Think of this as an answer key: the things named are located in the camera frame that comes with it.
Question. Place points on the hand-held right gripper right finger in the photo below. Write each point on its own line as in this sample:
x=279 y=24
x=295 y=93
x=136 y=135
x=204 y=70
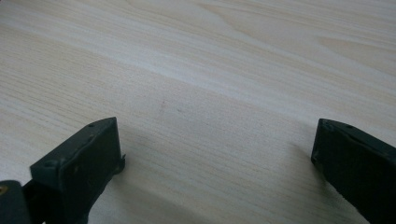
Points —
x=358 y=165

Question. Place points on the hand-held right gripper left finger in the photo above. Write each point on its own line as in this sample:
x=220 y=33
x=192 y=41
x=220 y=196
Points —
x=81 y=168

